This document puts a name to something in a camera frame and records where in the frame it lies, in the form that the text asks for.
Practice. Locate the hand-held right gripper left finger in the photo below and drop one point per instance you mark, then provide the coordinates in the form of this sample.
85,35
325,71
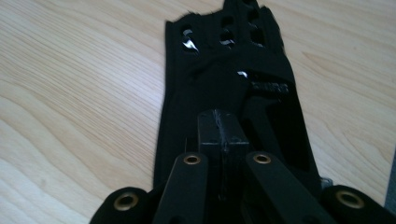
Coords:
213,130

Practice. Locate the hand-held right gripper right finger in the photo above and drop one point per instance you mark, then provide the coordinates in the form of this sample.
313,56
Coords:
235,137

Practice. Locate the black sports glove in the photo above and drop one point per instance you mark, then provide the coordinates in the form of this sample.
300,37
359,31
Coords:
211,77

